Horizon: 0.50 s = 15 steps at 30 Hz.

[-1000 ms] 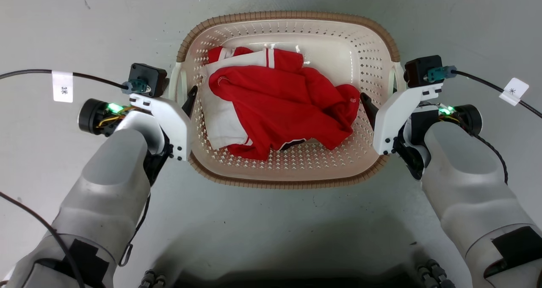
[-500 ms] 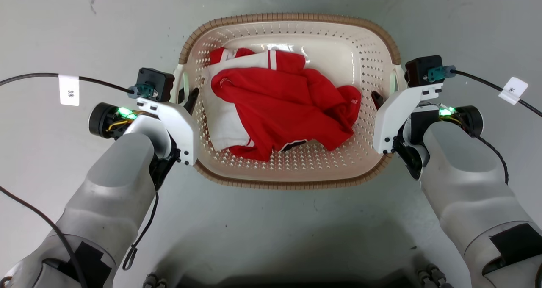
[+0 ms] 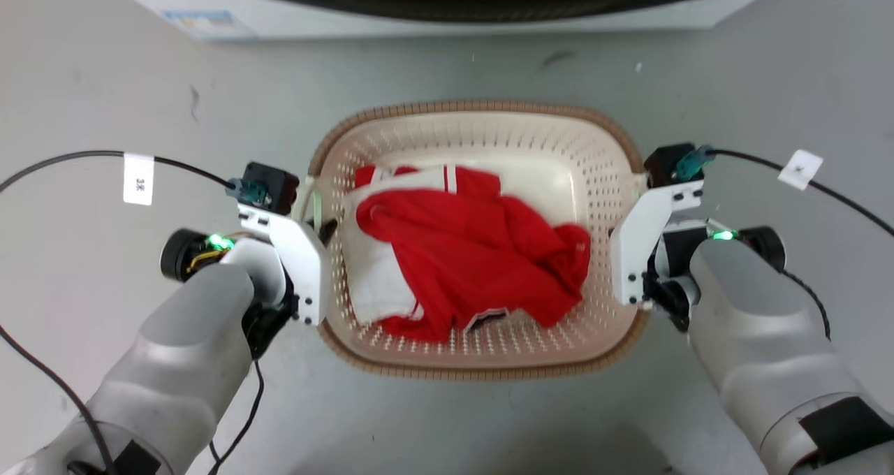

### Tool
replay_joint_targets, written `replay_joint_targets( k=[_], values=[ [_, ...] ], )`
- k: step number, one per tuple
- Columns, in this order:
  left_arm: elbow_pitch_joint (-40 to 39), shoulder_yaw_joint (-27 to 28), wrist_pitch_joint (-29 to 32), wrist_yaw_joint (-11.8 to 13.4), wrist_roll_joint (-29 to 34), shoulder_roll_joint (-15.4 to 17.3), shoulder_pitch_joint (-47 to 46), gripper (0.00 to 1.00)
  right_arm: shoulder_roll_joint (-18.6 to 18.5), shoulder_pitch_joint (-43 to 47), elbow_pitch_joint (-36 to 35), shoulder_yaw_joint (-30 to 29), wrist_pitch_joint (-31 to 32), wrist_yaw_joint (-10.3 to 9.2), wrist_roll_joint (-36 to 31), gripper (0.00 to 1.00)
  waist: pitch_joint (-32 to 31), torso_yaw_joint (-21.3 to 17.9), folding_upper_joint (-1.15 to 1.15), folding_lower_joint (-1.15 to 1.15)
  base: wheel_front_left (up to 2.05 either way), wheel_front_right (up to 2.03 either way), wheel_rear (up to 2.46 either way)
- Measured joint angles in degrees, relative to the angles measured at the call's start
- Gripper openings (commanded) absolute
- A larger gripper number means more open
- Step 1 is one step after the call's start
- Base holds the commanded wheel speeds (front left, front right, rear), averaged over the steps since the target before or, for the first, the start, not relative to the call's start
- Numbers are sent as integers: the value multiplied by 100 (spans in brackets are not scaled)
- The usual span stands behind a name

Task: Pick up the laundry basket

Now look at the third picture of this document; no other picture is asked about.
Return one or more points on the red garment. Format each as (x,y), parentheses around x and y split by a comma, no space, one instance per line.
(482,258)

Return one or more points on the beige perforated plastic laundry basket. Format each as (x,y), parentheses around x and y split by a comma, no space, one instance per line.
(538,161)

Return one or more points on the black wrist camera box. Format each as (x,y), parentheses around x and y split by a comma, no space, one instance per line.
(269,185)
(674,164)

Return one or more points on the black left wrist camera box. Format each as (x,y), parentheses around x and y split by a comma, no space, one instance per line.
(269,185)

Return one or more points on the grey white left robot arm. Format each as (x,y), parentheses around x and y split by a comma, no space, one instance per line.
(174,349)

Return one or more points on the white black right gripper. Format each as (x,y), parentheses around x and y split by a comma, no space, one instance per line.
(639,244)

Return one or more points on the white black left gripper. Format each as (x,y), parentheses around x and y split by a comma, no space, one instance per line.
(300,265)

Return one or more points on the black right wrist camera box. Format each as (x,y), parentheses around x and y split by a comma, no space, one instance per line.
(674,164)

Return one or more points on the blue label sticker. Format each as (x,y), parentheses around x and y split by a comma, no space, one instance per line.
(201,21)

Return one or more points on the white washing machine body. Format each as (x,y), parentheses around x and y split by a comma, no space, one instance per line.
(230,3)

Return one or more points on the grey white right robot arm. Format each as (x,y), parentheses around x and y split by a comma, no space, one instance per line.
(761,335)

